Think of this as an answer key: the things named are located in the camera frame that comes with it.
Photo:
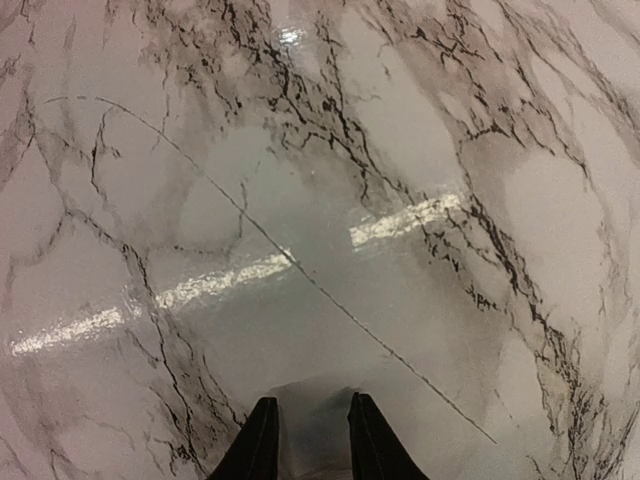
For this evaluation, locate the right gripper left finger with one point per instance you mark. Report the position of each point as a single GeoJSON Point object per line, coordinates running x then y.
{"type": "Point", "coordinates": [253, 455]}

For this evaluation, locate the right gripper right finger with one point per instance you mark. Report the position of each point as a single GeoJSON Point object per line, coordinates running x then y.
{"type": "Point", "coordinates": [376, 451]}

